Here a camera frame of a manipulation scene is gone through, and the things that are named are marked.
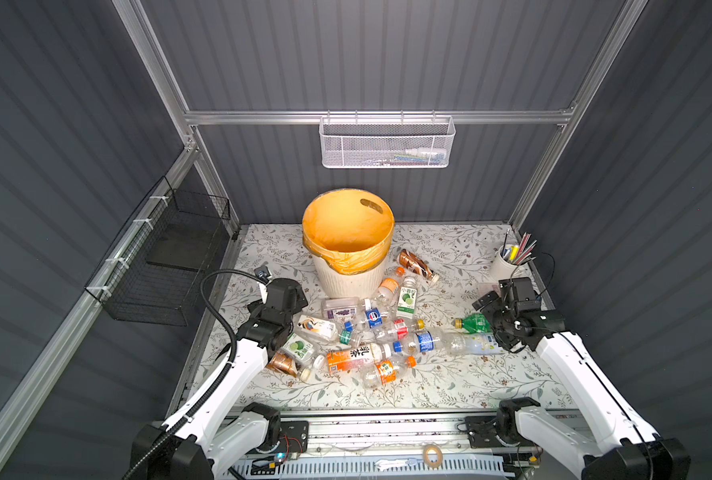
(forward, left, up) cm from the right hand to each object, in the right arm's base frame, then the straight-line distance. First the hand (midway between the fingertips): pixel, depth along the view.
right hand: (488, 315), depth 81 cm
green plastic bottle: (+3, 0, -10) cm, 11 cm away
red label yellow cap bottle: (-1, +24, -7) cm, 25 cm away
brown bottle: (-11, +56, -7) cm, 58 cm away
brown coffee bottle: (+25, +17, -8) cm, 31 cm away
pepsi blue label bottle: (+4, +31, -6) cm, 32 cm away
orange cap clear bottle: (+14, +26, -8) cm, 31 cm away
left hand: (+4, +57, +5) cm, 57 cm away
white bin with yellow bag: (+32, +40, 0) cm, 51 cm away
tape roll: (-31, +16, -12) cm, 37 cm away
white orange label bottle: (-1, +47, -6) cm, 47 cm away
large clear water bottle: (-4, +10, -8) cm, 14 cm away
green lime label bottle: (+10, +20, -8) cm, 24 cm away
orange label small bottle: (-13, +28, -7) cm, 32 cm away
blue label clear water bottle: (-4, +16, -8) cm, 18 cm away
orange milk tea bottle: (-9, +36, -7) cm, 37 cm away
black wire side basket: (+3, +86, +16) cm, 87 cm away
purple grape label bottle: (+6, +41, -7) cm, 42 cm away
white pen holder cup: (+22, -13, -3) cm, 26 cm away
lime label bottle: (-6, +53, -8) cm, 54 cm away
